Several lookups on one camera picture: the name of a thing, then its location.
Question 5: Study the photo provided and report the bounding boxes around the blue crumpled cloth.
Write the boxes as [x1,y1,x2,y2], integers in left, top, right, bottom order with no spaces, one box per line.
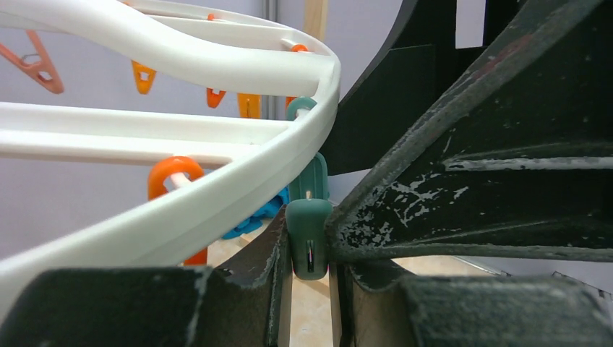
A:
[222,187,289,239]

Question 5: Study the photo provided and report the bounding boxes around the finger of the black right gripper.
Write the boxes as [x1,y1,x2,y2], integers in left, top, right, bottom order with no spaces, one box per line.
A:
[320,0,458,176]
[326,1,612,262]

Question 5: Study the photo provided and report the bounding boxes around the teal clothes peg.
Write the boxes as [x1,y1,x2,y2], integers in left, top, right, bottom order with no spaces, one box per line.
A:
[285,96,334,282]

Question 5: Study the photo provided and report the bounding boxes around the white round clip hanger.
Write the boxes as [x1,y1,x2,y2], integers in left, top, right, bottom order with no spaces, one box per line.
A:
[1,1,341,315]

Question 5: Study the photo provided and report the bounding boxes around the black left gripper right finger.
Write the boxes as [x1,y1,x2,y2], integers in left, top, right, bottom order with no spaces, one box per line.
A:
[330,260,612,346]

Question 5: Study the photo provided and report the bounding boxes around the orange neighbour clothes peg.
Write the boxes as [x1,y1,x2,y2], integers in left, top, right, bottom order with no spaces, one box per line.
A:
[147,155,210,267]

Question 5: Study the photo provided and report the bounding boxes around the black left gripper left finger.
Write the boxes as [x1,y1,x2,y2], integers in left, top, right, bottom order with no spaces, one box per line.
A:
[1,212,291,346]

